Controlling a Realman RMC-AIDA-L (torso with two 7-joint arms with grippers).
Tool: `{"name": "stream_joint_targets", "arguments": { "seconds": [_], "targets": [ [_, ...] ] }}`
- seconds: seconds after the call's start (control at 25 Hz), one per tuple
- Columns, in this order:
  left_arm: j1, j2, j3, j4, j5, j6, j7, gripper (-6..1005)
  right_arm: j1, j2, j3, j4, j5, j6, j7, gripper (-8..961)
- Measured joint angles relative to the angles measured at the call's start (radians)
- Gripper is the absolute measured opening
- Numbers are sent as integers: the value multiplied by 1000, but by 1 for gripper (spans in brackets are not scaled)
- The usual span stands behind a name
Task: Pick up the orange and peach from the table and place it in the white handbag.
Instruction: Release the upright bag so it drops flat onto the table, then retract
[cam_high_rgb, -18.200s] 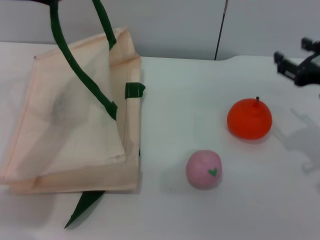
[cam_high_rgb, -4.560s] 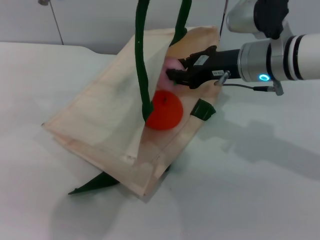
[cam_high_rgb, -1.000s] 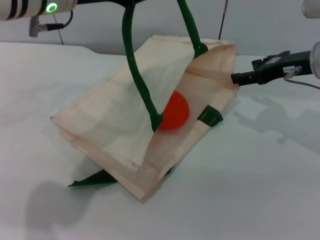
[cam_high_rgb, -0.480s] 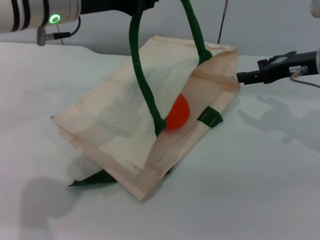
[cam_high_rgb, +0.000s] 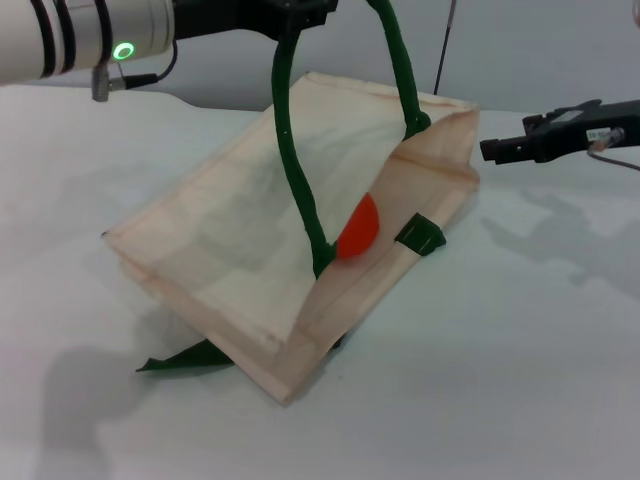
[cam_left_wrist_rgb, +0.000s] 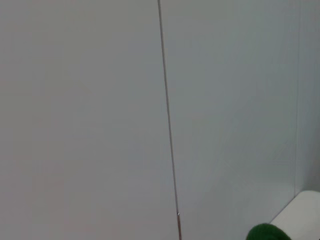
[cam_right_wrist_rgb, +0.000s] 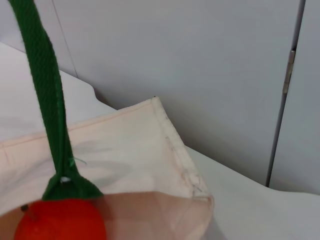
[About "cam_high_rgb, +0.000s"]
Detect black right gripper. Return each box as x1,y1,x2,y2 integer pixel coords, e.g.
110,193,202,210
479,98,640,164

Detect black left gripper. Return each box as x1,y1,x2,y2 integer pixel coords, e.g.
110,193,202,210
171,0,337,44

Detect white canvas handbag green handles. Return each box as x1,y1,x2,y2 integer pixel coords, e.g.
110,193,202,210
101,0,481,407

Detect orange toy fruit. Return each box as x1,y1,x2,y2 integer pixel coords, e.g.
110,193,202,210
335,193,381,260

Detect thin dark hanging cable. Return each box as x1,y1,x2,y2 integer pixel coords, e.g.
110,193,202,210
433,0,459,96

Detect thin brown right wrist cable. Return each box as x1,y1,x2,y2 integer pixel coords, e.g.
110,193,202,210
587,127,640,172

